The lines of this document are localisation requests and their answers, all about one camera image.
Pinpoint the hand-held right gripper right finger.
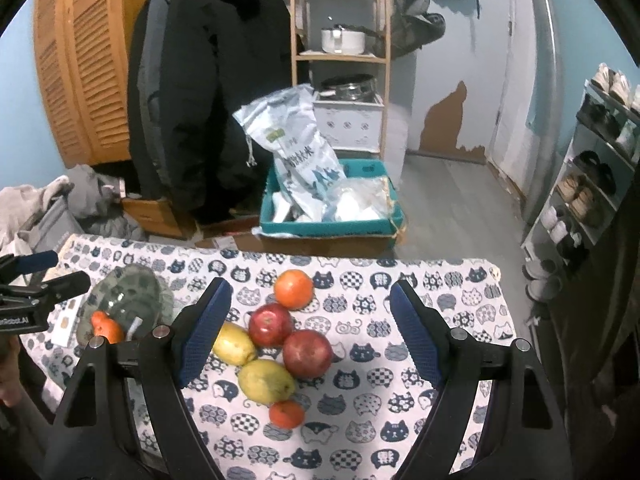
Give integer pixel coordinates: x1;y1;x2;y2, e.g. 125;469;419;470
389;280;574;480

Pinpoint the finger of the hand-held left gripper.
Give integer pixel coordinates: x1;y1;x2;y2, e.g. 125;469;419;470
0;271;92;311
0;251;60;282

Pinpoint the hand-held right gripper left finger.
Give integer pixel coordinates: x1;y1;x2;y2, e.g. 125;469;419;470
42;277;234;480

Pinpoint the red apple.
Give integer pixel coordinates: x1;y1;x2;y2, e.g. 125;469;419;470
248;303;295;347
283;330;334;379

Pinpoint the small tangerine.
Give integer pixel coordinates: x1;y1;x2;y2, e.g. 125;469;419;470
269;400;306;428
91;311;125;345

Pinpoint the green glass plate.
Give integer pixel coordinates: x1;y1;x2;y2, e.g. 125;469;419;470
75;264;176;346

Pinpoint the yellow lemon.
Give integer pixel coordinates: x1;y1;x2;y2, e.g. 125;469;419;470
237;359;297;405

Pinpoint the large orange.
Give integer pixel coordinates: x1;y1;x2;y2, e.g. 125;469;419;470
274;269;315;310

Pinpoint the grey bag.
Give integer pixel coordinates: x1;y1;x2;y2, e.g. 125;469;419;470
19;195;87;253

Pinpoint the grey clothes pile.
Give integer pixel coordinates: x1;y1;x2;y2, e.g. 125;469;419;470
64;164;147;242

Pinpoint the cat print tablecloth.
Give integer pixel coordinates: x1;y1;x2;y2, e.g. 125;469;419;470
20;234;516;480

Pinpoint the labelled cardboard box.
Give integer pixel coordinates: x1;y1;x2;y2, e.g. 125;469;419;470
194;217;262;251

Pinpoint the wooden box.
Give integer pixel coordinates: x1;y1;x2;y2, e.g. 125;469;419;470
121;196;199;240

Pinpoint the large cardboard box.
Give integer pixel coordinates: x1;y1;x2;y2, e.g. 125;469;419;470
251;225;404;261

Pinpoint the teal box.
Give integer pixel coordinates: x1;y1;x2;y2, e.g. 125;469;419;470
259;159;407;239

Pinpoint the clear plastic bag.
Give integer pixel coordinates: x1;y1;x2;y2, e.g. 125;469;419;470
322;177;397;223

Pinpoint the white shoe rack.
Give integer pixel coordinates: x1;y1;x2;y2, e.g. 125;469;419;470
520;77;640;306

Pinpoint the white rice bag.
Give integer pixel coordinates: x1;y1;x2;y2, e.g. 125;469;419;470
232;85;347;222

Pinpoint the wooden louvered wardrobe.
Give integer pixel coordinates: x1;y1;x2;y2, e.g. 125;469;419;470
32;0;168;167

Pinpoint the shoe rack with shoes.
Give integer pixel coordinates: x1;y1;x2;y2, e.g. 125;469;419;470
522;62;640;301

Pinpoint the white patterned storage box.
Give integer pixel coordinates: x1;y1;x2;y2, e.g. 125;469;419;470
312;91;386;154

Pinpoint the black coat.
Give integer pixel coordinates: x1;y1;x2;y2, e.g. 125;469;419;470
127;0;302;224

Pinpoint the steel pot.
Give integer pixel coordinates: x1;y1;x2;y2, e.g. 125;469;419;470
320;74;377;104

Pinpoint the wooden shelf rack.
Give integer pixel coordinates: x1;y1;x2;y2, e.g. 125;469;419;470
289;0;394;161

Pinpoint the white pot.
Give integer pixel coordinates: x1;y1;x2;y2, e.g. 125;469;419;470
320;24;382;56

